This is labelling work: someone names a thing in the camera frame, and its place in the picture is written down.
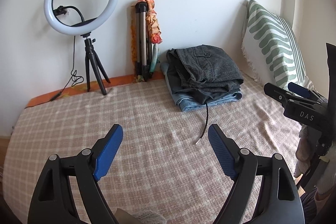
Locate right white gloved hand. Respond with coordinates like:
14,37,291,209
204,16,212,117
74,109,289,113
294,125,314,178

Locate folded silver tripod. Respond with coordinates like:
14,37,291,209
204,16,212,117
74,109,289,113
131,1,153,82

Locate black mini tripod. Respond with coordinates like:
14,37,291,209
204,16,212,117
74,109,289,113
81,32,110,96

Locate orange floral cloth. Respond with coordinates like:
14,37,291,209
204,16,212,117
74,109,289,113
131,0,163,79

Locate grey houndstooth pants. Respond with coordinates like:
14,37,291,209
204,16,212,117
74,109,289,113
166,45,244,93

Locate green striped white pillow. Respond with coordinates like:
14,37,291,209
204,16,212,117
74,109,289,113
241,0,314,90

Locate pink checked bed blanket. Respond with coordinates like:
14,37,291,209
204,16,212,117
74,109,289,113
3,77,301,223

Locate right forearm pink sleeve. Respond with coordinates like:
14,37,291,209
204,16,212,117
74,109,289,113
313,157,336,201

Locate folded blue jeans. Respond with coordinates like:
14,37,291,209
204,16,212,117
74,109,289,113
161,63,243,112

